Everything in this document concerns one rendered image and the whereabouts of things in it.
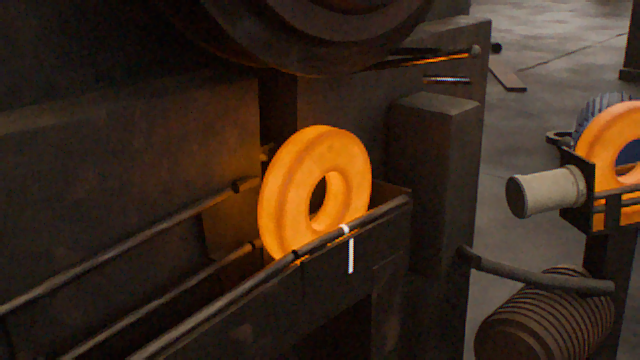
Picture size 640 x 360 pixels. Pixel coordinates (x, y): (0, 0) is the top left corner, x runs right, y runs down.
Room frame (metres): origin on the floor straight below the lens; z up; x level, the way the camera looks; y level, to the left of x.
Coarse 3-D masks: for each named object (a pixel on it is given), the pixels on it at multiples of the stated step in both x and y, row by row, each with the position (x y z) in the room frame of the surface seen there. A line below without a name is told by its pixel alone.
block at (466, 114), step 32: (416, 96) 0.91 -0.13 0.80; (448, 96) 0.91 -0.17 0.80; (416, 128) 0.86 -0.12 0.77; (448, 128) 0.84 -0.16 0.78; (416, 160) 0.86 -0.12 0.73; (448, 160) 0.84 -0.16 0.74; (416, 192) 0.86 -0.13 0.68; (448, 192) 0.84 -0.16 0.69; (416, 224) 0.86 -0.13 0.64; (448, 224) 0.84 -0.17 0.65; (416, 256) 0.86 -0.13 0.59; (448, 256) 0.84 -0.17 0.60
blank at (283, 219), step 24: (288, 144) 0.69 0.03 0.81; (312, 144) 0.68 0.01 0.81; (336, 144) 0.71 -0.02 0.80; (360, 144) 0.74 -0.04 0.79; (288, 168) 0.66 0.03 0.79; (312, 168) 0.68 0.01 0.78; (336, 168) 0.71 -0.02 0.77; (360, 168) 0.74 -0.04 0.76; (264, 192) 0.66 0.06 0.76; (288, 192) 0.65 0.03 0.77; (336, 192) 0.74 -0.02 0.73; (360, 192) 0.75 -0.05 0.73; (264, 216) 0.66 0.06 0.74; (288, 216) 0.65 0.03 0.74; (336, 216) 0.72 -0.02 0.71; (264, 240) 0.66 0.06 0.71; (288, 240) 0.65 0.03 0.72; (336, 240) 0.71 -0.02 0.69
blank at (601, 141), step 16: (608, 112) 0.93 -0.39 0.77; (624, 112) 0.91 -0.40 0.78; (592, 128) 0.92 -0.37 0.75; (608, 128) 0.91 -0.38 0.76; (624, 128) 0.91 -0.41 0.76; (592, 144) 0.90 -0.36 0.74; (608, 144) 0.91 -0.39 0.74; (624, 144) 0.91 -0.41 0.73; (592, 160) 0.90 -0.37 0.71; (608, 160) 0.91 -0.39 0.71; (608, 176) 0.91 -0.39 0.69; (624, 176) 0.94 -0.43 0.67; (624, 208) 0.92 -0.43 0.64
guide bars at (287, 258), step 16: (384, 208) 0.74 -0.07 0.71; (352, 224) 0.70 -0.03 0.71; (320, 240) 0.66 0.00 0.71; (288, 256) 0.62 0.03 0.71; (304, 256) 0.64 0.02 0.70; (256, 272) 0.60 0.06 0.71; (272, 272) 0.60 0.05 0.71; (240, 288) 0.57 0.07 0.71; (208, 304) 0.55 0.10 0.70; (224, 304) 0.56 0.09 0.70; (192, 320) 0.53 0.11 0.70; (208, 320) 0.54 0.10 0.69; (160, 336) 0.51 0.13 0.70; (176, 336) 0.51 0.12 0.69; (144, 352) 0.49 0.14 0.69; (160, 352) 0.50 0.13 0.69
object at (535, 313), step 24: (528, 288) 0.89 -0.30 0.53; (504, 312) 0.82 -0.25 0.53; (528, 312) 0.81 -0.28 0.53; (552, 312) 0.82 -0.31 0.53; (576, 312) 0.84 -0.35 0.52; (600, 312) 0.87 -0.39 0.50; (480, 336) 0.83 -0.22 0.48; (504, 336) 0.79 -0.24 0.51; (528, 336) 0.78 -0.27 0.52; (552, 336) 0.78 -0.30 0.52; (576, 336) 0.81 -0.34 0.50; (600, 336) 0.86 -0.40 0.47
